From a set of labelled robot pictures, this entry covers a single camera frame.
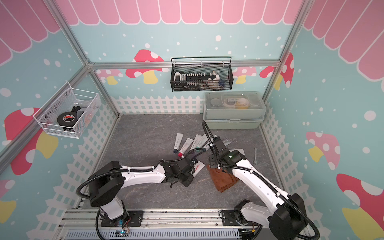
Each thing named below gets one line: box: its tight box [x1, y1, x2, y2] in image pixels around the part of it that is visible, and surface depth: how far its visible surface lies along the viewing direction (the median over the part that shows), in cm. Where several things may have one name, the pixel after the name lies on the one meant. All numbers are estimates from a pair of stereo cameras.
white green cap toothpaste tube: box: [195, 133, 208, 149], surface depth 104 cm
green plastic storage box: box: [202, 91, 267, 130], surface depth 105 cm
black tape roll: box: [57, 111, 78, 128], surface depth 71 cm
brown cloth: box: [207, 164, 240, 193], surface depth 87 cm
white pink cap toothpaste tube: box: [178, 137, 194, 158], surface depth 101 cm
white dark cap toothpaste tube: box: [173, 133, 184, 154], surface depth 104 cm
